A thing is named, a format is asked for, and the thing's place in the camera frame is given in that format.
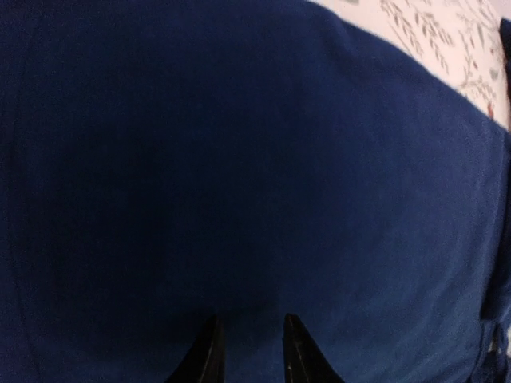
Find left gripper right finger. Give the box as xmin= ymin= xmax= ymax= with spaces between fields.
xmin=283 ymin=314 xmax=344 ymax=383

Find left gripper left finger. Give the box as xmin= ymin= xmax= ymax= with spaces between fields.
xmin=167 ymin=315 xmax=225 ymax=383

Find blue garment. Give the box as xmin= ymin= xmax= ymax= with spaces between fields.
xmin=1 ymin=1 xmax=510 ymax=382

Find floral tablecloth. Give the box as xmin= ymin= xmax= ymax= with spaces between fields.
xmin=324 ymin=0 xmax=510 ymax=129

